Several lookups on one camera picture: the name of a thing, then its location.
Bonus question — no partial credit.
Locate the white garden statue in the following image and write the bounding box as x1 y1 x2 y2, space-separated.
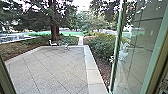
109 41 130 66

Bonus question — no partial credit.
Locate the dark tree trunk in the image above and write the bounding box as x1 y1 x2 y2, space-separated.
49 0 61 42

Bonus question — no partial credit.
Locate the green hedge bush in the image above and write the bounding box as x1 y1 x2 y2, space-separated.
87 32 118 64

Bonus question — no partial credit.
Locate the low reddish green hedge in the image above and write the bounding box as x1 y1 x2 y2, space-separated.
0 34 80 62

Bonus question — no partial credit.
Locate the white outdoor table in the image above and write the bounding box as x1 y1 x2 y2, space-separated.
61 41 72 52

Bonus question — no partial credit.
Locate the white low garden wall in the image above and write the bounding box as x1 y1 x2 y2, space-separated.
0 32 36 45

